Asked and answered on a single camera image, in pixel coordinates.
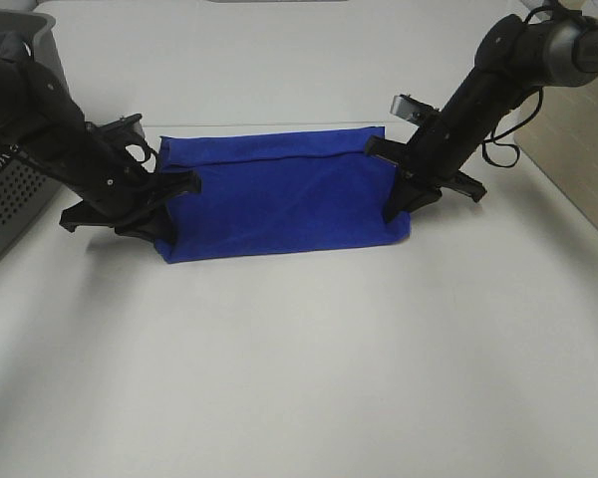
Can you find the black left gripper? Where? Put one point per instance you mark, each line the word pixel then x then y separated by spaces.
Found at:
pixel 116 190

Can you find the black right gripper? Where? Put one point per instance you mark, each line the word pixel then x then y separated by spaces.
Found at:
pixel 427 164

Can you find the blue towel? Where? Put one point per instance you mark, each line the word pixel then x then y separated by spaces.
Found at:
pixel 279 193

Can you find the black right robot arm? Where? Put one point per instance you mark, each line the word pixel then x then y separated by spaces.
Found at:
pixel 516 59

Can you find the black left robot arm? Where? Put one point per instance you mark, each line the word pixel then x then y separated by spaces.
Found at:
pixel 44 127

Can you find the grey perforated plastic basket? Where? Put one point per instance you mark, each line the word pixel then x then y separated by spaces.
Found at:
pixel 24 192

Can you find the beige plastic bin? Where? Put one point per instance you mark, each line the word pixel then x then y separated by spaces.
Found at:
pixel 561 138

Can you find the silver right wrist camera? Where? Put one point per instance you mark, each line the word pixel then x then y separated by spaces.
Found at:
pixel 411 110

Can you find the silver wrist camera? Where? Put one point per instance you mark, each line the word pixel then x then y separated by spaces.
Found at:
pixel 131 125
pixel 411 110

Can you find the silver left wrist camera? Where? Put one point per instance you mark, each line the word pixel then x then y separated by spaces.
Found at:
pixel 131 125

